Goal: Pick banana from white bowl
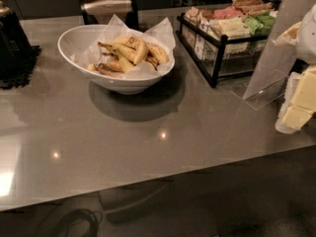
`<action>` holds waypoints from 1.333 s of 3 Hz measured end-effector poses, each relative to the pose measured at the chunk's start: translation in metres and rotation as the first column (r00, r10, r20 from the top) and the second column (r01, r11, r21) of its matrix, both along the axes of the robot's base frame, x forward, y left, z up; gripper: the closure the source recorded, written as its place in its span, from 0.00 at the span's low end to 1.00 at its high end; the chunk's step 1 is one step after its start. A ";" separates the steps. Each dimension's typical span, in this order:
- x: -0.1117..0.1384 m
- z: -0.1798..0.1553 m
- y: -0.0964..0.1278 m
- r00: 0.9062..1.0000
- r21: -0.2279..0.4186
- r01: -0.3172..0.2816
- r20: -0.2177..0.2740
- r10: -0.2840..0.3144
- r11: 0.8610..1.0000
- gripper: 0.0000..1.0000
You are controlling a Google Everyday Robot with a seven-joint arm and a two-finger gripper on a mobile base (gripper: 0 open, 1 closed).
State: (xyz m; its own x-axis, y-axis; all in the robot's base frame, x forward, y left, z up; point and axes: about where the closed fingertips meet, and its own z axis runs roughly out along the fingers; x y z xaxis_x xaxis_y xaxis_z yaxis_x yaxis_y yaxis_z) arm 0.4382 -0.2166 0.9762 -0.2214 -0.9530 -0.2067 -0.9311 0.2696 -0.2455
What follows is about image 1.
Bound pink sugar packets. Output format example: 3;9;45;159
214;6;244;20

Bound small lower yellow banana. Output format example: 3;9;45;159
99;60;122;72

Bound cream sugar packets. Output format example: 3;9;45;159
209;17;251;40

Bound white ceramic bowl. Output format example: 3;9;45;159
58;19;176;95

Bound black woven mat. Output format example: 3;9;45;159
0;45;41;90

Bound right yellow banana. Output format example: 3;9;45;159
147;42;169;64

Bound black cable coil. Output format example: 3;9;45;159
48;208;104;237

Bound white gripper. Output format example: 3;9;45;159
274;4;316;112

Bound brown sugar packets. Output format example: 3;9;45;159
232;0;273;16

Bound spotted yellow banana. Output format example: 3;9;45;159
113;36;148;65

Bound black wire condiment rack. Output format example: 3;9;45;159
176;13;268;88

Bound white paper bowl liner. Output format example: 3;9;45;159
65;16;175;81

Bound brown bruised bottom banana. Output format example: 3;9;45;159
87;63;122;78

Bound green sweetener packets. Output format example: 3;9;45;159
244;14;276;36

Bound black coffee machine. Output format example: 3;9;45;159
0;1;32;79

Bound long middle yellow banana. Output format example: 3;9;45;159
98;42;135;73

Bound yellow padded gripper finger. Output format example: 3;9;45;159
275;103;313;134

